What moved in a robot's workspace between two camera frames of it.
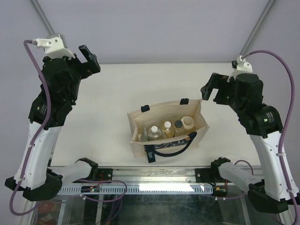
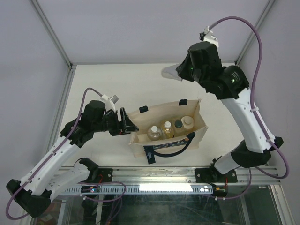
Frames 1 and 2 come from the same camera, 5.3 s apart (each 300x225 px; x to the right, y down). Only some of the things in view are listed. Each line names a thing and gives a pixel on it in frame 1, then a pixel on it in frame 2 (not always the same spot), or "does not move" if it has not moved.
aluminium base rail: [156, 175] does not move
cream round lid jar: [188, 122] does not move
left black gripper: [90, 67] to [127, 126]
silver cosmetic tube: [144, 137] to [170, 72]
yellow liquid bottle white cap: [168, 132] does not move
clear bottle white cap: [154, 135] does not move
